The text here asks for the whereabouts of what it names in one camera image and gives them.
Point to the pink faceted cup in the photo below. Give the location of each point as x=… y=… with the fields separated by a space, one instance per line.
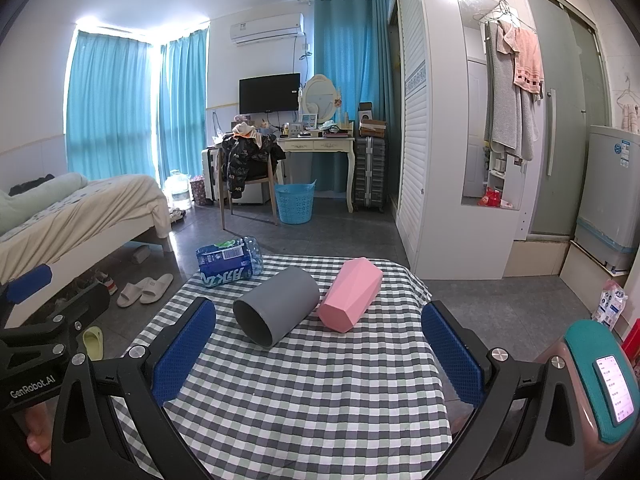
x=350 y=295

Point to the grey slipper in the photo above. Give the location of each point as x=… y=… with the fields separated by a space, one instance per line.
x=129 y=296
x=156 y=287

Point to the bed with beige sheet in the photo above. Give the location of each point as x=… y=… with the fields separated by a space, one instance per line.
x=100 y=215

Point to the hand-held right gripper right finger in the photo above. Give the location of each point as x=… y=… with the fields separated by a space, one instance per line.
x=452 y=355

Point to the frosted glass door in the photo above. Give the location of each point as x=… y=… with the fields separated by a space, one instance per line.
x=565 y=135

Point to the person's left hand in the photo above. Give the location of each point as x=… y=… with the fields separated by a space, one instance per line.
x=37 y=432

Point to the blue pack of water bottles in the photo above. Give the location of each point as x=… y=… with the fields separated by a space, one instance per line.
x=225 y=265

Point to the large clear water jug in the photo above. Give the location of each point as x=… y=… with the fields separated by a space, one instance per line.
x=177 y=190

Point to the grey towel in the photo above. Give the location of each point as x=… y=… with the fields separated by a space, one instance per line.
x=502 y=110

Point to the black television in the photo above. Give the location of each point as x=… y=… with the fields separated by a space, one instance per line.
x=269 y=92

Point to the white dressing table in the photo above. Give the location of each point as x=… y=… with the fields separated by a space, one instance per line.
x=315 y=146

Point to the white plastic package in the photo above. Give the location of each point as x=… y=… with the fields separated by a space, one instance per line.
x=611 y=305

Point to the tall teal curtain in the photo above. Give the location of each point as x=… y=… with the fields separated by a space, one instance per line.
x=350 y=60

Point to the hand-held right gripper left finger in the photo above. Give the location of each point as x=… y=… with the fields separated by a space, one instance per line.
x=185 y=350

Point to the white air conditioner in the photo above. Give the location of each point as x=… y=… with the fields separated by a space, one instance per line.
x=267 y=27

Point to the wooden chair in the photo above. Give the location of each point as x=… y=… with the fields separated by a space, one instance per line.
x=272 y=185

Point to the smartphone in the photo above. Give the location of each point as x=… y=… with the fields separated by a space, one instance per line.
x=616 y=387

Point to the white washing machine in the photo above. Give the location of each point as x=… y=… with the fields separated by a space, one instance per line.
x=607 y=200

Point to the dark grey suitcase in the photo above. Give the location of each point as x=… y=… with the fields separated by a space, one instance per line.
x=370 y=175

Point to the checked tablecloth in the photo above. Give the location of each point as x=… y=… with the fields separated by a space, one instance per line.
x=310 y=400

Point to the white louvered wardrobe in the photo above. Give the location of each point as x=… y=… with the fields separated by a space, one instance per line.
x=435 y=160

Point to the grey cup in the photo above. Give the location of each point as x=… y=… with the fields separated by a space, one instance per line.
x=285 y=305

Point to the sneaker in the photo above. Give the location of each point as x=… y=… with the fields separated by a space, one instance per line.
x=106 y=282

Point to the oval white mirror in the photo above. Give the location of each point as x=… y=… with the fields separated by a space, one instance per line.
x=320 y=97

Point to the teal window curtain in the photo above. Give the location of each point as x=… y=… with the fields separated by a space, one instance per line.
x=182 y=110
x=110 y=110

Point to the yellow green slipper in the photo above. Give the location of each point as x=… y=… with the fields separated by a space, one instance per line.
x=93 y=342

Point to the dark jacket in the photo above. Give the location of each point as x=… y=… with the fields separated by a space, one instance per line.
x=240 y=162

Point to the cardboard box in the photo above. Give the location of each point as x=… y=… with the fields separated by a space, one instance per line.
x=374 y=127

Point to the pink dotted box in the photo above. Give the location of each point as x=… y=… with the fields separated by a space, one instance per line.
x=201 y=191

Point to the pink towel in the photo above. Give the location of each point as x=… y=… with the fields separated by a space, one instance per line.
x=529 y=62

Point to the white suitcase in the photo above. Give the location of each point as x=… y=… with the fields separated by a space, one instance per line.
x=210 y=175

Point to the blue laundry basket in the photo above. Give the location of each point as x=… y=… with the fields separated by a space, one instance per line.
x=295 y=205

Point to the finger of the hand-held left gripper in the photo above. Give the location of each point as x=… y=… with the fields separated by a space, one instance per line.
x=30 y=282
x=85 y=305

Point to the pile of clothes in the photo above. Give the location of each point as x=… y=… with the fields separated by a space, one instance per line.
x=246 y=132

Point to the pale green duvet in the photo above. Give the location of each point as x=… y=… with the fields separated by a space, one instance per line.
x=40 y=192

